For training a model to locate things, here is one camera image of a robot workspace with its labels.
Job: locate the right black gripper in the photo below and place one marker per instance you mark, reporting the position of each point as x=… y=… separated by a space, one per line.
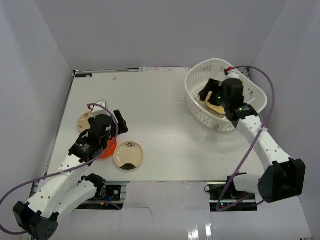
x=210 y=87

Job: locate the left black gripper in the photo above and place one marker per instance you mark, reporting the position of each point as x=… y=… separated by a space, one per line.
x=119 y=120

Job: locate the yellow square plate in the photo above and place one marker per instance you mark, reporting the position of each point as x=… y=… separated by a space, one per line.
x=216 y=110

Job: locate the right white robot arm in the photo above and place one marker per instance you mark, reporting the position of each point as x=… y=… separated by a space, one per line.
x=283 y=176

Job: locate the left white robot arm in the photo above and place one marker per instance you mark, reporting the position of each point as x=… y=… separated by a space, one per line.
x=39 y=216

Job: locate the white plastic basket bin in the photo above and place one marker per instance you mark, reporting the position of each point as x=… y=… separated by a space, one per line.
x=197 y=78

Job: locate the orange round plate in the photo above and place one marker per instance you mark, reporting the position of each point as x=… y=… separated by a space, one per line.
x=110 y=149

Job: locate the cream round plate black mound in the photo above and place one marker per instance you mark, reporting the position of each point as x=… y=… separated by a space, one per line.
x=128 y=155

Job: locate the cream round flower plate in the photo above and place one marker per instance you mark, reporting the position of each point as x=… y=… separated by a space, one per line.
x=83 y=123

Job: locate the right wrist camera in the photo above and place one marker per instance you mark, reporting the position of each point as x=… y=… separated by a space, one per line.
x=233 y=74

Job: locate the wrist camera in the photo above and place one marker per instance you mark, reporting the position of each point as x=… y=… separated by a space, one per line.
x=99 y=105
x=233 y=74

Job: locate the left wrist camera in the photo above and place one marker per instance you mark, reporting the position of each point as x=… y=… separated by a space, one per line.
x=99 y=105

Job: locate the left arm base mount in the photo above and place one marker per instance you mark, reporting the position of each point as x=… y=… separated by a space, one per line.
x=111 y=200

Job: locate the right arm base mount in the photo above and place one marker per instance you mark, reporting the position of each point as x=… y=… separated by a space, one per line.
x=214 y=189

